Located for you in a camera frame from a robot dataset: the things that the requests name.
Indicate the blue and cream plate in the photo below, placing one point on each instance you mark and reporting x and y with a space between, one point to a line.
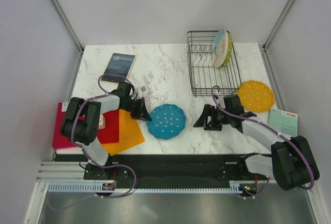
220 48

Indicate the magenta book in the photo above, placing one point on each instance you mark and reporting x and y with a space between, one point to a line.
59 141

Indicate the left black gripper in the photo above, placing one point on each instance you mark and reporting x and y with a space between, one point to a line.
141 113

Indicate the yellow polka dot plate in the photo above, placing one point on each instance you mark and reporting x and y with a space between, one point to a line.
255 96

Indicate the black wire dish rack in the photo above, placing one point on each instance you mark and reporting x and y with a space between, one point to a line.
202 74

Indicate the aluminium frame rail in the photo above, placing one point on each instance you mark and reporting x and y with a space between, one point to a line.
60 172

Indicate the blue polka dot plate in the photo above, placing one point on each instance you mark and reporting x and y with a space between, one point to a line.
168 121

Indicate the red cutting board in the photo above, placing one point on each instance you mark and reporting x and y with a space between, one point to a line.
110 134

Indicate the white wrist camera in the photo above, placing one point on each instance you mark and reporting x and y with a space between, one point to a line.
139 92
219 99

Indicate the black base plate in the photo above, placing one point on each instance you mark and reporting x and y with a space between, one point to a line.
177 171

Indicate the light blue cable duct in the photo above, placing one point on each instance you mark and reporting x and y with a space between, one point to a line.
103 187

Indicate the dark blue book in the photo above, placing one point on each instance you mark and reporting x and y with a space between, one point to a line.
118 68

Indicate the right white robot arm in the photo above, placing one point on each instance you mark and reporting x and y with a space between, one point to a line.
291 162

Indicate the pink square box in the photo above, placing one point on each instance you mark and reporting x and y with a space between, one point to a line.
102 122

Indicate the green polka dot plate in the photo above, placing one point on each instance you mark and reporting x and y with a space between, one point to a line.
229 51

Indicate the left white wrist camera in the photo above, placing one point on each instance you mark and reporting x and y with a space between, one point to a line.
139 92

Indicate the orange translucent cutting board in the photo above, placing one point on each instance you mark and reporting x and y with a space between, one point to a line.
130 135

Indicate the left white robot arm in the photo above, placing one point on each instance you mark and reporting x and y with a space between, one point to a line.
81 120

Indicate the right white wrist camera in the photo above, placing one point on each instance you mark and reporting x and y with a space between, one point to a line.
219 99

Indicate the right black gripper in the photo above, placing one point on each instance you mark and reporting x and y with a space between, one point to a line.
210 110

